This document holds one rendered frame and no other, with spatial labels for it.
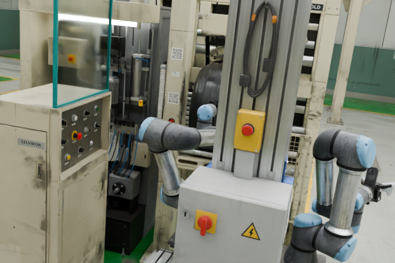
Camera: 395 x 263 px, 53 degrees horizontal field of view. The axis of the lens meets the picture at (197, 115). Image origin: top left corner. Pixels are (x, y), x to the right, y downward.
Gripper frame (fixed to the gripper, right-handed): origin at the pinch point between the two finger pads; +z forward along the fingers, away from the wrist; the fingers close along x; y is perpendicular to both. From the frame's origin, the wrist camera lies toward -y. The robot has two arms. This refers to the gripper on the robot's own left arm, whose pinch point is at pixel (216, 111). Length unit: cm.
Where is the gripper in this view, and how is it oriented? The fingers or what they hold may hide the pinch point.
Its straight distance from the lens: 233.4
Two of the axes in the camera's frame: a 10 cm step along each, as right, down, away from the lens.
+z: 2.3, -0.9, 9.7
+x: -9.7, -1.5, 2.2
